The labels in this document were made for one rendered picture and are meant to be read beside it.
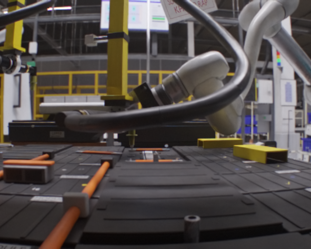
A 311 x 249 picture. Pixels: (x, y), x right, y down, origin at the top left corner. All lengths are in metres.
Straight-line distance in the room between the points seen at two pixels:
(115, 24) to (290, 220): 0.74
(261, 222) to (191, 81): 0.61
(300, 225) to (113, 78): 0.68
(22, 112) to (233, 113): 2.94
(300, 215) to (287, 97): 4.36
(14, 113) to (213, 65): 2.96
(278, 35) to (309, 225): 1.14
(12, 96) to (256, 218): 3.38
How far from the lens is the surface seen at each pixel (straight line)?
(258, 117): 3.53
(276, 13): 1.11
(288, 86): 4.68
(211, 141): 0.99
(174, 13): 1.06
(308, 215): 0.32
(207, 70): 0.82
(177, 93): 0.83
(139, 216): 0.27
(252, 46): 1.01
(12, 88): 3.53
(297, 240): 0.23
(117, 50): 0.84
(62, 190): 0.41
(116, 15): 0.88
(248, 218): 0.28
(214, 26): 0.64
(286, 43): 1.38
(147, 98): 0.86
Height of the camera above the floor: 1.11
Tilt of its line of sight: 1 degrees down
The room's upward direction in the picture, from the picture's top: straight up
